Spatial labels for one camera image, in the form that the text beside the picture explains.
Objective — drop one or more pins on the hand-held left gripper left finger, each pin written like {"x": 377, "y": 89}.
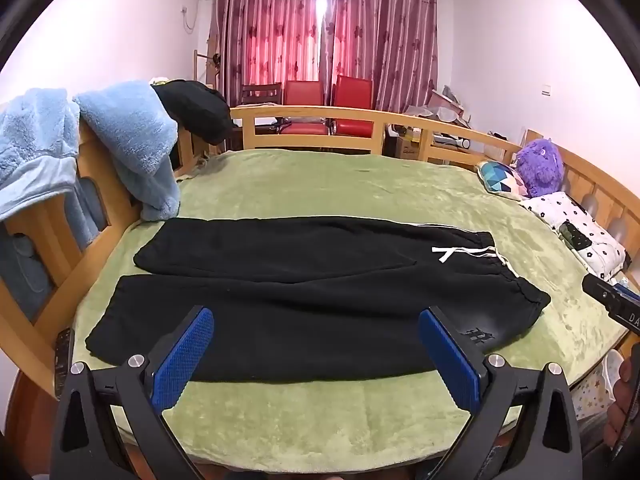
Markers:
{"x": 185, "y": 355}

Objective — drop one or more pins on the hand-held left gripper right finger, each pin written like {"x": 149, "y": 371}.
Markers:
{"x": 450, "y": 360}

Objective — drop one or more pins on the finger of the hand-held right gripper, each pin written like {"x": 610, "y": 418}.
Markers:
{"x": 600, "y": 289}

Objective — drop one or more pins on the black pants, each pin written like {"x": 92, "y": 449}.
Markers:
{"x": 300, "y": 310}

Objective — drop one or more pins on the person's right hand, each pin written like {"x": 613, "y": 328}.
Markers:
{"x": 622, "y": 410}

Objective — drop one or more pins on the white star print sheet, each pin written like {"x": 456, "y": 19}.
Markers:
{"x": 595, "y": 390}

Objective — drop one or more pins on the white floral pillow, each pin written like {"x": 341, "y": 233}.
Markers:
{"x": 550, "y": 210}

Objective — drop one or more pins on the dark remote control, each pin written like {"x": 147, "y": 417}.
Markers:
{"x": 63, "y": 360}

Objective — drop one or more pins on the purple plush toy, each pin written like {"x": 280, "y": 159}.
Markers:
{"x": 540, "y": 167}

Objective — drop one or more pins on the geometric print pillow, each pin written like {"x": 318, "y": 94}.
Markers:
{"x": 500, "y": 180}

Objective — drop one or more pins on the green fleece blanket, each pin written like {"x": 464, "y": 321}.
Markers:
{"x": 325, "y": 185}

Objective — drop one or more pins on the cardboard box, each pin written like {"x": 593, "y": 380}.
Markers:
{"x": 406, "y": 147}

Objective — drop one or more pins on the light blue fleece garment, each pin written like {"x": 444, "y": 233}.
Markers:
{"x": 135, "y": 140}
{"x": 30, "y": 145}

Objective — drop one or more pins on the black garment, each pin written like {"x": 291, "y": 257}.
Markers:
{"x": 197, "y": 107}

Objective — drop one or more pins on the dark wooden chair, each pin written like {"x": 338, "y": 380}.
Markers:
{"x": 260, "y": 94}

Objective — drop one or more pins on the wooden rack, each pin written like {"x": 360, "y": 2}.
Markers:
{"x": 212, "y": 60}

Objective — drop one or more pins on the red floral curtain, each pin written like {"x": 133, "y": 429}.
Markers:
{"x": 380, "y": 30}
{"x": 265, "y": 25}

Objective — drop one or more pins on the wooden bed frame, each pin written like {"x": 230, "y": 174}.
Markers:
{"x": 350, "y": 112}

